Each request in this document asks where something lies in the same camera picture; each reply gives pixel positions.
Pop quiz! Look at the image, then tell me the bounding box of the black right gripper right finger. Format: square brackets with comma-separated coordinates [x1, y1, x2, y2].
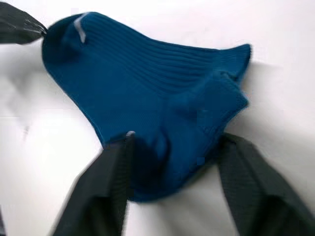
[218, 133, 315, 236]

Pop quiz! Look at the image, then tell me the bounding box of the blue ankle sock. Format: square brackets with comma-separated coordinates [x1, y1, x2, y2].
[41, 11, 253, 150]
[98, 73, 249, 204]

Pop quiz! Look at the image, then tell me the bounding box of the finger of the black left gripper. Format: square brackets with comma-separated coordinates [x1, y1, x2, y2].
[0, 1, 48, 32]
[0, 23, 47, 46]

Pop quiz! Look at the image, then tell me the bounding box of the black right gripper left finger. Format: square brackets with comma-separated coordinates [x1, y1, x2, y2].
[48, 132, 136, 236]

